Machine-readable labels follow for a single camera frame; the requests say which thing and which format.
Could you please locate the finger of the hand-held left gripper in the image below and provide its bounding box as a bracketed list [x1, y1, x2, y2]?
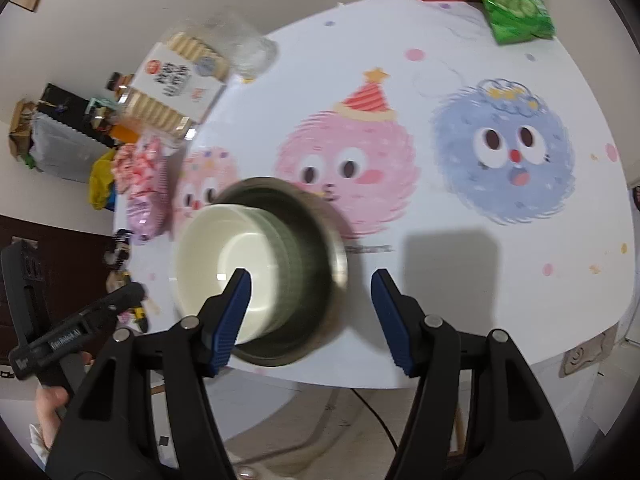
[100, 282, 147, 313]

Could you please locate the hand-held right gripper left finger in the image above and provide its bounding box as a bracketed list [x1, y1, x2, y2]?
[45, 268, 252, 480]

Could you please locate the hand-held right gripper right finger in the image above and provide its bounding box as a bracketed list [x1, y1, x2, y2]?
[371, 268, 576, 480]

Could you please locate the cream ribbed ceramic bowl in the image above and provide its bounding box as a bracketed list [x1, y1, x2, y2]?
[170, 203, 281, 346]

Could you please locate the large stainless steel bowl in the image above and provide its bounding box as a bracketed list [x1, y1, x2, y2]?
[212, 176, 349, 367]

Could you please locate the person's left hand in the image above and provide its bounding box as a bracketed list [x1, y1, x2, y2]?
[34, 386, 70, 453]

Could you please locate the yellow utility knife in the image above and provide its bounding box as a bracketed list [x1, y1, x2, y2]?
[117, 272, 151, 333]

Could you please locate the cartoon printed tablecloth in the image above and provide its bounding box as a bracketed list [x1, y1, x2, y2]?
[112, 0, 636, 391]

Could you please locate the pink strawberry snack bag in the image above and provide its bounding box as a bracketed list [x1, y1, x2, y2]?
[125, 137, 173, 241]

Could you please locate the yellow plastic bag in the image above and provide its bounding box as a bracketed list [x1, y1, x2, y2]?
[89, 149, 121, 211]

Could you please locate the small pink candy bag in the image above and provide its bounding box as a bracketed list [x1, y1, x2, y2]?
[112, 142, 151, 196]

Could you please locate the grey shopping bag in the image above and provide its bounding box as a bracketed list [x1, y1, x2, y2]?
[27, 110, 108, 183]

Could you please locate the orange juice bottle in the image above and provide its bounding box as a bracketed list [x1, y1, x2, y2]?
[107, 110, 143, 145]

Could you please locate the brown paper bag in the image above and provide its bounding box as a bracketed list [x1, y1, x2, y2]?
[7, 100, 41, 156]

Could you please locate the dark drink bottle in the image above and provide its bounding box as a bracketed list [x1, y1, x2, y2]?
[105, 71, 136, 106]

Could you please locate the round biscuit pack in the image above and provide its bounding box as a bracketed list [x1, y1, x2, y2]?
[117, 30, 233, 143]

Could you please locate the clear glass cup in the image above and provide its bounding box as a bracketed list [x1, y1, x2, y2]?
[200, 7, 278, 83]

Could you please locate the green potato chips bag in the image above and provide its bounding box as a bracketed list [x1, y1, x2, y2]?
[459, 0, 557, 45]

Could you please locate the black cable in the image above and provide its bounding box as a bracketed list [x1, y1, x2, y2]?
[350, 387, 401, 461]

